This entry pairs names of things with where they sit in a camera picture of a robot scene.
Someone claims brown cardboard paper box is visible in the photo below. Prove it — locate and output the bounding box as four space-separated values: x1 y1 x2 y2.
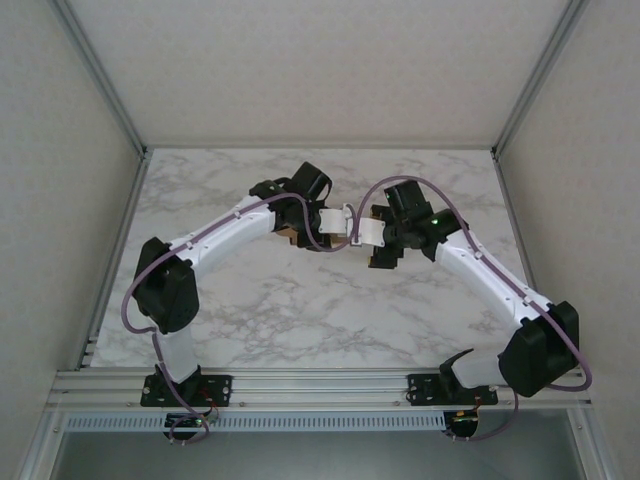
272 203 389 269

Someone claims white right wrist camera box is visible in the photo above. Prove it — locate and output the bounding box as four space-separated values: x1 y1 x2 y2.
357 217 387 249

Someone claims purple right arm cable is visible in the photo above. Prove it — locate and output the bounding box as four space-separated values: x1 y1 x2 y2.
352 174 594 444

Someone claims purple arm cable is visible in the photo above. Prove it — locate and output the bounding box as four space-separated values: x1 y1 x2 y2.
122 192 359 446
352 174 594 444

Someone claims aluminium rear frame bar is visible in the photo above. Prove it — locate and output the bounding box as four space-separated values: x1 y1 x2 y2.
144 141 496 151

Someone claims aluminium table side rail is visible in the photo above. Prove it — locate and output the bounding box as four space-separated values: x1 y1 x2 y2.
492 149 561 371
74 149 154 371

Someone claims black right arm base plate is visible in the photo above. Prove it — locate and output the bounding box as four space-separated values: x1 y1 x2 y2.
407 372 500 406

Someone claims aluminium mounting rail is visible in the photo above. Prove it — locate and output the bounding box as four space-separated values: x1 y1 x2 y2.
49 368 594 414

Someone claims grey slotted cable duct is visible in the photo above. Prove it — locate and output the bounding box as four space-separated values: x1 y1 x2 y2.
64 412 447 432

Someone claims aluminium corner frame post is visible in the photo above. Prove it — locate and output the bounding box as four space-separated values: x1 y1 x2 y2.
49 0 151 159
490 0 592 159

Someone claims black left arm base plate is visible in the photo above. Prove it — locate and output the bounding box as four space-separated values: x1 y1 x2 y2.
139 373 235 407

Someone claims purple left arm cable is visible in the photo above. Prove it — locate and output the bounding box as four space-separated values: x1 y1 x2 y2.
122 192 359 446

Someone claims aluminium lower frame post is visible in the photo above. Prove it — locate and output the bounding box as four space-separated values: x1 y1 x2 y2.
567 407 624 480
17 407 69 480

